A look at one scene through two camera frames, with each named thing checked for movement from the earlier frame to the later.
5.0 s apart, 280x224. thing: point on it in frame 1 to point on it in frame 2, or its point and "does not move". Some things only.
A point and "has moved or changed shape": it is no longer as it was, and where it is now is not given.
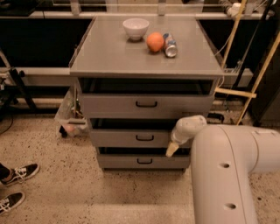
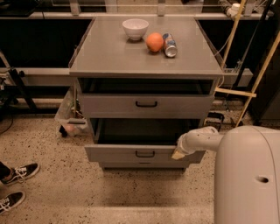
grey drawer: (130, 137) has moved or changed shape
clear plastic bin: (71, 117) does not move
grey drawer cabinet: (134, 97) does not move
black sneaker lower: (10, 200) does not move
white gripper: (178, 137) to (183, 145)
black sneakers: (20, 174) does not move
